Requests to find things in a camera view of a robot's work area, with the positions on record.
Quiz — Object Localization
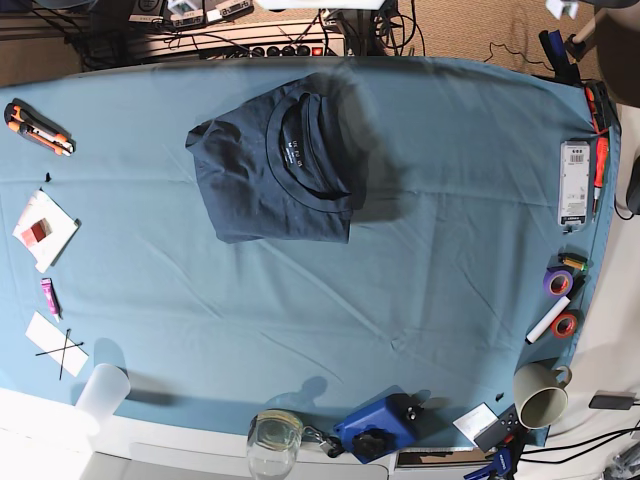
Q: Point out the orange black tool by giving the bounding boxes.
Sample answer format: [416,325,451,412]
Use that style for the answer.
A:
[584,80,613,135]

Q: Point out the small pink tube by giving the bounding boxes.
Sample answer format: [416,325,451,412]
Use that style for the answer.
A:
[40,278,61,323]

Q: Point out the beige ceramic mug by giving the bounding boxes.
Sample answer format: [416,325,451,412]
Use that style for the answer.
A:
[513,363,573,430]

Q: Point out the white paper with red square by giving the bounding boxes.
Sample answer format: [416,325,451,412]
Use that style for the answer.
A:
[12,190,79,273]

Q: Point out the small padlock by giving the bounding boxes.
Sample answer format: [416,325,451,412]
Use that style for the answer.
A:
[303,425,345,459]

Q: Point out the white marker pen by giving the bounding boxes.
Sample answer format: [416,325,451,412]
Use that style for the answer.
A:
[525,296,571,344]

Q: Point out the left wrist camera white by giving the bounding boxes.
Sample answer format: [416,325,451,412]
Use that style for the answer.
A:
[545,0,579,20]

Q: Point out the white packaged device box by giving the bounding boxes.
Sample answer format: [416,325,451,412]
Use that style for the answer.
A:
[558,141,590,232]

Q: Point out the translucent plastic cup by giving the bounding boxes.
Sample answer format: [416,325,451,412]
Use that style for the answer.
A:
[75,363,131,436]

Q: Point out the black hair pin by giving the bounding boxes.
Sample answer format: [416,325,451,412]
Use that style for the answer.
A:
[35,342,84,356]
[58,328,71,381]

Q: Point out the black adapter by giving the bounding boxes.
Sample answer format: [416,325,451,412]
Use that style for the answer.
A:
[588,391,639,411]

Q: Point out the purple tape roll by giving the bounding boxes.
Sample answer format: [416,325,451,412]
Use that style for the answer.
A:
[543,267,574,298]

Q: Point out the black remote control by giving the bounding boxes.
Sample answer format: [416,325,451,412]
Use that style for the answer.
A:
[474,404,521,452]

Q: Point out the red tape roll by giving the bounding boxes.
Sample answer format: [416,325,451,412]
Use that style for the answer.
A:
[550,311,578,339]

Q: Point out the blue plastic box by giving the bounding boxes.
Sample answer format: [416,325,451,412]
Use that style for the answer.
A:
[333,393,423,464]

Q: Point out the orange screwdriver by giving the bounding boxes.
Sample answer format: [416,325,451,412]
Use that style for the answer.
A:
[592,136,609,215]

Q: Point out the clear glass mug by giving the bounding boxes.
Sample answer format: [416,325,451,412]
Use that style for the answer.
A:
[246,409,304,479]

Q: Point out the small yellow battery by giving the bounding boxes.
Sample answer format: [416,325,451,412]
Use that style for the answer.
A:
[558,254,589,271]

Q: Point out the white power strip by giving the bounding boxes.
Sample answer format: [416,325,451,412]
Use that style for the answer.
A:
[127,19,348,61]

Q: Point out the dark blue T-shirt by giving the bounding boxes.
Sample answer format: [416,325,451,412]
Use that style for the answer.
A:
[185,73,371,244]

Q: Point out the blue clamp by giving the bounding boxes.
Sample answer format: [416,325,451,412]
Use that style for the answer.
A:
[463,440,525,480]

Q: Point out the light blue table cloth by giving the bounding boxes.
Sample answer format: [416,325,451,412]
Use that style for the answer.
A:
[1,58,621,445]

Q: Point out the orange black utility knife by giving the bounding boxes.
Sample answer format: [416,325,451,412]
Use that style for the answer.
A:
[4,99,75,157]

